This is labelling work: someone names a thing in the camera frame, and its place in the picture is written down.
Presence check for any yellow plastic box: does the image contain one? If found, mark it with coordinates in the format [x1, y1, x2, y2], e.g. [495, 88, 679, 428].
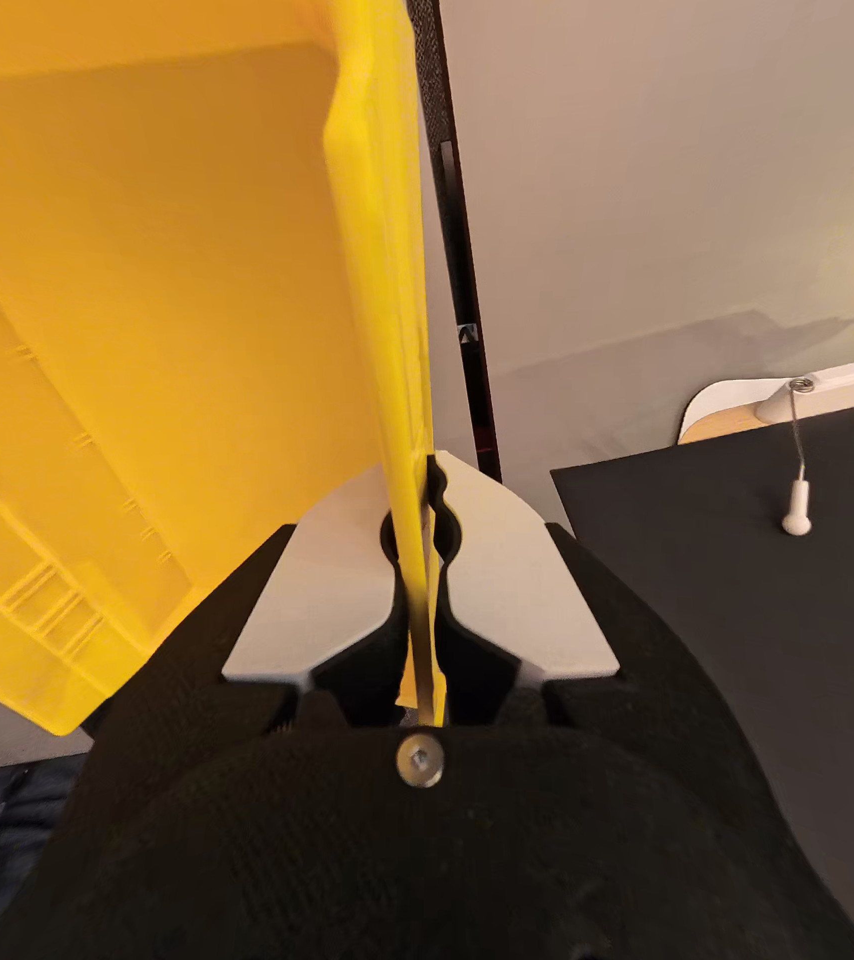
[0, 0, 449, 738]

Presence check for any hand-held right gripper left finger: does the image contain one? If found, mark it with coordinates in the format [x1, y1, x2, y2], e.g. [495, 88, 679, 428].
[221, 461, 413, 727]

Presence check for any black mat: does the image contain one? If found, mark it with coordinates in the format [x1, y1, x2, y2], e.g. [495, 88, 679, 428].
[550, 397, 854, 960]

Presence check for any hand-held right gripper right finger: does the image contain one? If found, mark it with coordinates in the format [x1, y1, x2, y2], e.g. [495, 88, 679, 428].
[425, 448, 620, 727]

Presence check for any thin black panel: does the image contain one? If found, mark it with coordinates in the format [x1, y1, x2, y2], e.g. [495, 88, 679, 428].
[404, 0, 504, 483]

